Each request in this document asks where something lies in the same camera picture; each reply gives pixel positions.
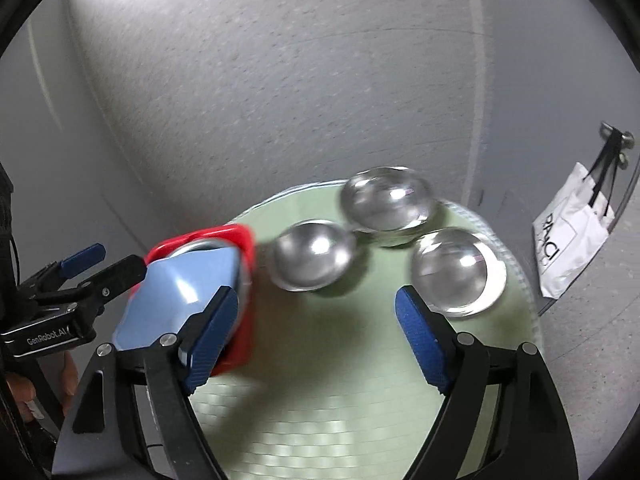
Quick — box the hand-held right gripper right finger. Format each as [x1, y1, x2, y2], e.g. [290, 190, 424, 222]
[394, 285, 577, 480]

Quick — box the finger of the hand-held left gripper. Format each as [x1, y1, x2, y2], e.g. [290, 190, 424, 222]
[59, 243, 108, 275]
[64, 254, 149, 316]

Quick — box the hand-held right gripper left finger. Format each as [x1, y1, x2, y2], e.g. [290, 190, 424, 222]
[74, 285, 241, 480]

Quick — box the person's left hand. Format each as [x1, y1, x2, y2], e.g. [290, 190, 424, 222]
[6, 350, 81, 423]

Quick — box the metal bowl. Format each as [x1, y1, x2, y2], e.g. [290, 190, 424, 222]
[340, 165, 442, 249]
[267, 220, 359, 294]
[410, 228, 509, 321]

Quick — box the green round woven placemat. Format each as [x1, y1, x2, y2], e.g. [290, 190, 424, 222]
[190, 180, 547, 480]

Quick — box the white tote bag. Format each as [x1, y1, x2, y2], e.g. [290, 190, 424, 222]
[532, 130, 617, 300]

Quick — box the metal wall hook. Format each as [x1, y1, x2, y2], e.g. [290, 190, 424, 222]
[599, 120, 637, 169]

